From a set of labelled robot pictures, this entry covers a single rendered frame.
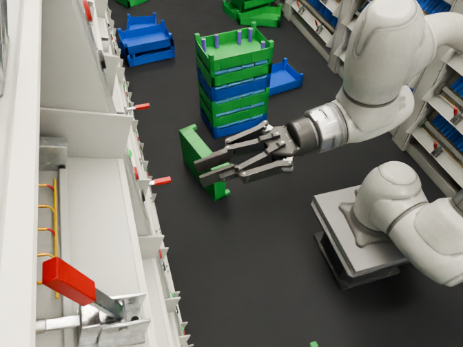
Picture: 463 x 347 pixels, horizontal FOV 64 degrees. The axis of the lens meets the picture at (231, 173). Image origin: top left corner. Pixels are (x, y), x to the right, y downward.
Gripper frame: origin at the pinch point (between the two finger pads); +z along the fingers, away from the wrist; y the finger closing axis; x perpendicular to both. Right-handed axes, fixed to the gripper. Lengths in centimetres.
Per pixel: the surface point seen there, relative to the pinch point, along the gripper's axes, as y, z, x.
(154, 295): 25.6, 13.6, -11.9
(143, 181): 10.7, 10.9, -15.7
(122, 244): 29.6, 10.7, -31.2
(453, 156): -25, -102, 79
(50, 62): 19.8, 10.5, -41.4
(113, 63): 10.5, 7.6, -34.2
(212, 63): -86, -19, 39
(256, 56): -88, -39, 44
